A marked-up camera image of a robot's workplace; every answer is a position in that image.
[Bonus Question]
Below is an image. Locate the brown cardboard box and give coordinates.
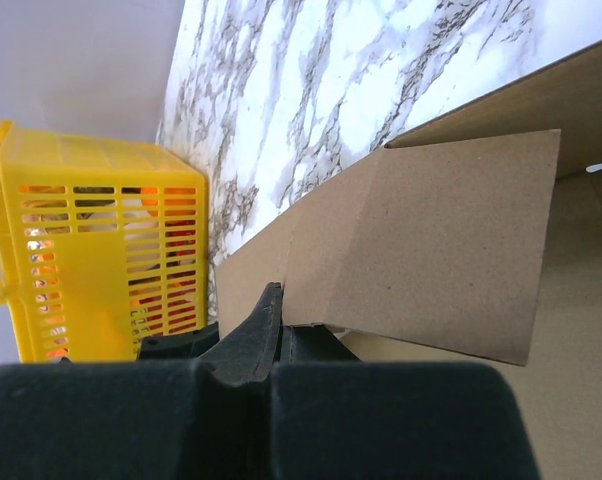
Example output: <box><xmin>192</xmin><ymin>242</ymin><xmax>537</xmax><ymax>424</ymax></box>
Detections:
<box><xmin>215</xmin><ymin>41</ymin><xmax>602</xmax><ymax>479</ymax></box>

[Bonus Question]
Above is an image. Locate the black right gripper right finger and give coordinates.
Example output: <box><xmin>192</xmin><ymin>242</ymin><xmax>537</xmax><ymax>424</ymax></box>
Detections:
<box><xmin>270</xmin><ymin>327</ymin><xmax>540</xmax><ymax>479</ymax></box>

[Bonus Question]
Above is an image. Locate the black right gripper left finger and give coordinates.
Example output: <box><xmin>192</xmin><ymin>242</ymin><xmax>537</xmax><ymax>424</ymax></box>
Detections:
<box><xmin>0</xmin><ymin>283</ymin><xmax>282</xmax><ymax>479</ymax></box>

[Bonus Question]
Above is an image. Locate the yellow plastic shopping basket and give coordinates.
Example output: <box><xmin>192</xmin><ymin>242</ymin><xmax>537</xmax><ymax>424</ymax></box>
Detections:
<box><xmin>0</xmin><ymin>120</ymin><xmax>208</xmax><ymax>363</ymax></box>

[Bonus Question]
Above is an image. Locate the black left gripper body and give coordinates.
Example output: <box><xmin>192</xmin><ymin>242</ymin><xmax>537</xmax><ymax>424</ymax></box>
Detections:
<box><xmin>138</xmin><ymin>324</ymin><xmax>219</xmax><ymax>361</ymax></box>

